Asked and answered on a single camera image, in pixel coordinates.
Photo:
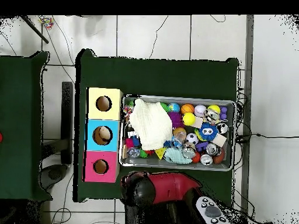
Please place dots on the cream muslin cloth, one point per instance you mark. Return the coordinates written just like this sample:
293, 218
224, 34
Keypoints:
150, 123

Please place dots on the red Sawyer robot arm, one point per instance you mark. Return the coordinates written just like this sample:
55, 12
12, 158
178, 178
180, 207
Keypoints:
168, 189

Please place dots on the wooden box with three holes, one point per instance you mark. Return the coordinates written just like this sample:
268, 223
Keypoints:
103, 123

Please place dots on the shallow clear mesh bin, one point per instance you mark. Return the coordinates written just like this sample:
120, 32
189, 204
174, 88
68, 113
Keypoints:
229, 165

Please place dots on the purple spiky ball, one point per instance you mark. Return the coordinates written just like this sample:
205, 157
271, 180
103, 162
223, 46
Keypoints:
175, 119

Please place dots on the blue globe ball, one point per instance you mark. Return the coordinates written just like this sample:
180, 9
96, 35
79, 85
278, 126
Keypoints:
174, 108

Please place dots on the yellow tennis ball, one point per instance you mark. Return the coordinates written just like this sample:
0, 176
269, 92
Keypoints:
189, 119

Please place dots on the orange basketball toy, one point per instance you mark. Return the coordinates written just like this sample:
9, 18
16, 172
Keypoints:
188, 108

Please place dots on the mint green cloth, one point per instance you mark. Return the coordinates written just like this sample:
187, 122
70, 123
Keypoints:
177, 156

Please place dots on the small soccer ball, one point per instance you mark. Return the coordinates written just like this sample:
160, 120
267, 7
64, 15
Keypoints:
192, 138

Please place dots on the white baseball toy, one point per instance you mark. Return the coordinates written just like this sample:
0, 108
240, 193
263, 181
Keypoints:
200, 110

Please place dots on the blue fuzzy monster toy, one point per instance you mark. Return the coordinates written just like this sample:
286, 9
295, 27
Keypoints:
208, 131

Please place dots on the smooth yellow ball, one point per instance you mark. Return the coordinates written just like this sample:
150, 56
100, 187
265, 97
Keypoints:
214, 109

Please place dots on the black power adapter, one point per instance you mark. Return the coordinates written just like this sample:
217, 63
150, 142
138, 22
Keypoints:
243, 138

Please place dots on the side table with green cloth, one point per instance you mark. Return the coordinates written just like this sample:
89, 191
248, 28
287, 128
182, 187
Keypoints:
21, 126

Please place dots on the small colourful object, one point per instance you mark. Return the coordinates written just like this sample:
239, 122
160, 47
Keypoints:
46, 22

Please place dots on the black rod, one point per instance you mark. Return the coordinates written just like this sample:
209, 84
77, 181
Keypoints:
33, 29

